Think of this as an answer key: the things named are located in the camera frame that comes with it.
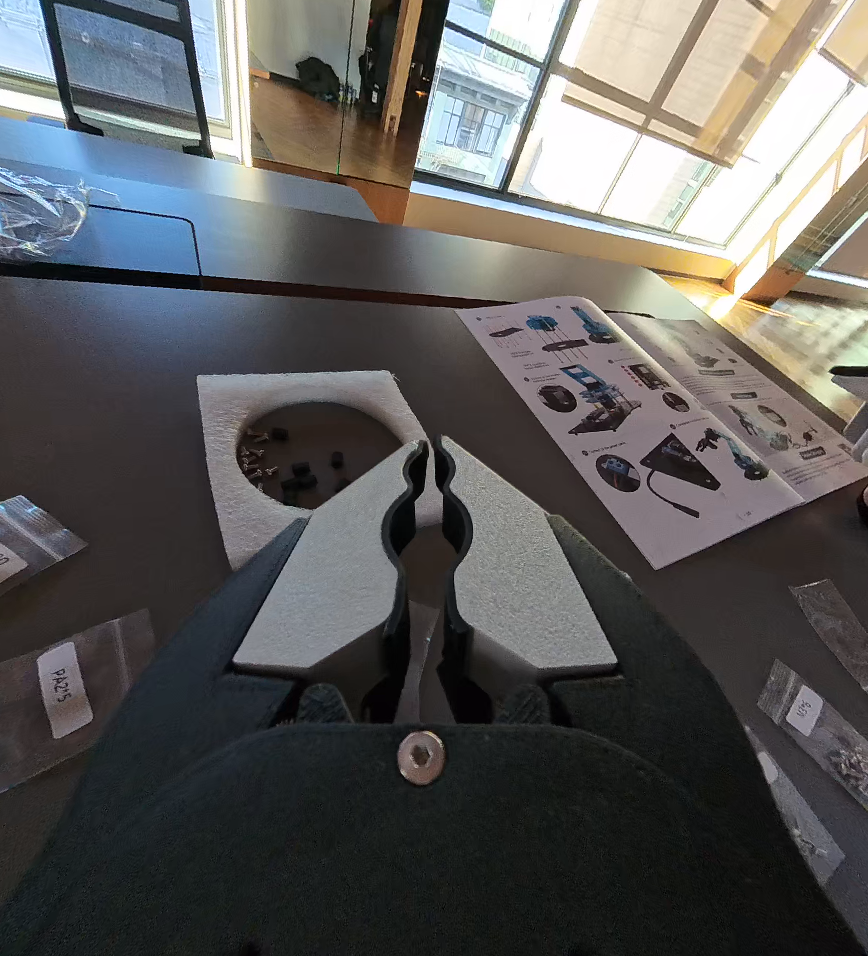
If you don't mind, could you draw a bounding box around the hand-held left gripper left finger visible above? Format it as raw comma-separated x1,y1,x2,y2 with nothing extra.
234,439,432,721

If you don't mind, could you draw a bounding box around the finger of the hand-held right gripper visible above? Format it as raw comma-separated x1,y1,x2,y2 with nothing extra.
828,364,868,409

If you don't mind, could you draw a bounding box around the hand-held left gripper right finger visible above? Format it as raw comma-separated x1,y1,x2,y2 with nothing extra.
434,435,618,721

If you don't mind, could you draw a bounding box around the pile of black nylon standoffs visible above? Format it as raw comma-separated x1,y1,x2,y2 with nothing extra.
269,426,353,501

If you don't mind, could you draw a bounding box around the white foam square with hole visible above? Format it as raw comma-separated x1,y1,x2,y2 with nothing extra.
196,368,442,572

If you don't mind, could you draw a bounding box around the printed assembly manual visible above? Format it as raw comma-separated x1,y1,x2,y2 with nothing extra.
455,296,868,570

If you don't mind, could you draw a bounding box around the set of labelled screw bags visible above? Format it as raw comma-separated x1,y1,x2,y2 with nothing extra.
0,402,868,886

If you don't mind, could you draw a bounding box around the large window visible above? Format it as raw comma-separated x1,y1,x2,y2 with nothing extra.
413,0,853,247

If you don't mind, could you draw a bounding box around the beige roller blind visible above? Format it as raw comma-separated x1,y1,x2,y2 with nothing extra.
561,0,857,167

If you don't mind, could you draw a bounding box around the crumpled clear plastic wrap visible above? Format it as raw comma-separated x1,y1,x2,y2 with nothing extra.
0,153,117,262

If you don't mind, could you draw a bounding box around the black backpack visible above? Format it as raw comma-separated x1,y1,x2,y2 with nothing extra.
295,56,342,102

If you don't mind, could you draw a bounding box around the black mesh office chair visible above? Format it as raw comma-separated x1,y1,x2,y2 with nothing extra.
38,0,216,160

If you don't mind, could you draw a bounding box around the wooden post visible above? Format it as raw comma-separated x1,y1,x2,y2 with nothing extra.
381,0,426,137

